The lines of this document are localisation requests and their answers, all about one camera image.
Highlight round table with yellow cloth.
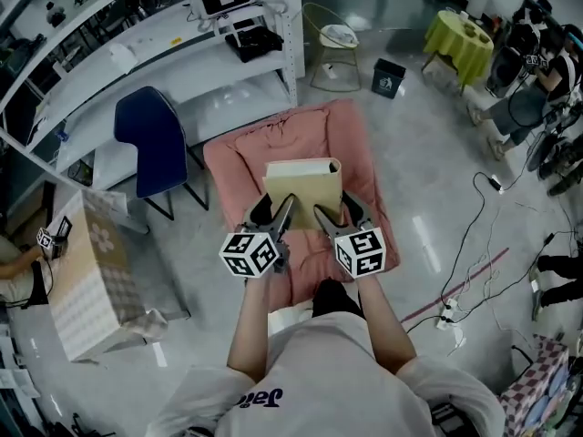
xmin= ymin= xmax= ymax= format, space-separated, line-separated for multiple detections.
xmin=420 ymin=9 xmax=496 ymax=91

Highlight checkered box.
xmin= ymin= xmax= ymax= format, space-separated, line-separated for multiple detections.
xmin=497 ymin=333 xmax=573 ymax=437

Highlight white power strip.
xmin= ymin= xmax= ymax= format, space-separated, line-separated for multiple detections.
xmin=435 ymin=297 xmax=460 ymax=332

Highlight floral cloth covered box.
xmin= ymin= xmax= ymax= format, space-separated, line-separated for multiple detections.
xmin=46 ymin=188 xmax=169 ymax=364

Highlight blue chair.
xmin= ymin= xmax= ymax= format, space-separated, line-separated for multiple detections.
xmin=112 ymin=85 xmax=211 ymax=223

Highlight person's white shirt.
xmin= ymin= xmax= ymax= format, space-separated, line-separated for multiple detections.
xmin=144 ymin=310 xmax=507 ymax=437

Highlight black bag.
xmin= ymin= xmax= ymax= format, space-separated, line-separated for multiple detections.
xmin=224 ymin=25 xmax=285 ymax=64

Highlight black waste bin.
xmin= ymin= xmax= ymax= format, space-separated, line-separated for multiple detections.
xmin=370 ymin=57 xmax=408 ymax=98

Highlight tan book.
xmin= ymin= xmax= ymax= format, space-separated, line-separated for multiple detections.
xmin=261 ymin=157 xmax=344 ymax=232

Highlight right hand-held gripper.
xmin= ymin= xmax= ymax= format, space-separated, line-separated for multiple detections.
xmin=312 ymin=191 xmax=388 ymax=282

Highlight gold wire chair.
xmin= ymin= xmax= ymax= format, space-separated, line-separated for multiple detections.
xmin=302 ymin=2 xmax=362 ymax=93

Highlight white metal shelf unit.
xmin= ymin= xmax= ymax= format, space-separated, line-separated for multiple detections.
xmin=0 ymin=0 xmax=307 ymax=191

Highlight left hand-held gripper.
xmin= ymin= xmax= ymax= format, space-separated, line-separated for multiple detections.
xmin=218 ymin=191 xmax=298 ymax=283

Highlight person's right forearm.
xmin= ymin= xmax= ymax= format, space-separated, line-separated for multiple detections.
xmin=356 ymin=274 xmax=419 ymax=376

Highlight black cable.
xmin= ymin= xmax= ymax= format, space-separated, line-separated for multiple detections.
xmin=439 ymin=170 xmax=503 ymax=307

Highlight person's left forearm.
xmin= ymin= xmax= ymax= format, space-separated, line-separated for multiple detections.
xmin=226 ymin=276 xmax=275 ymax=381

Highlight person's black shorts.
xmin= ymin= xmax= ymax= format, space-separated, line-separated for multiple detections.
xmin=311 ymin=278 xmax=366 ymax=320

